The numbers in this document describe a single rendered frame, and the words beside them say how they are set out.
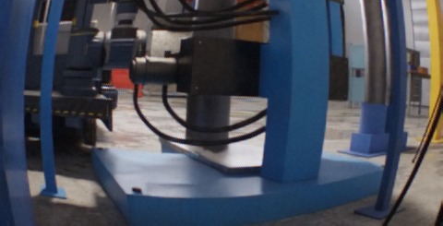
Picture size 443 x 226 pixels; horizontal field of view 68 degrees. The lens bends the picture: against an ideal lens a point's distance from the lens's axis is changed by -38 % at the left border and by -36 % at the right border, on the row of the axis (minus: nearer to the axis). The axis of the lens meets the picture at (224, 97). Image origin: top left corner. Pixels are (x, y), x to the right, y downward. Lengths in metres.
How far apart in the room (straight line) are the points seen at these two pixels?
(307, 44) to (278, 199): 0.55
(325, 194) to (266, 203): 0.27
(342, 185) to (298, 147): 0.27
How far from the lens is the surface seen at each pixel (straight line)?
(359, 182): 1.80
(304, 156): 1.70
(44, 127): 1.53
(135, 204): 1.35
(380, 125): 3.18
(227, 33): 2.43
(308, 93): 1.68
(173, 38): 10.00
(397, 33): 1.55
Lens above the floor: 0.47
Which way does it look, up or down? 2 degrees down
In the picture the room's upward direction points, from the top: 3 degrees clockwise
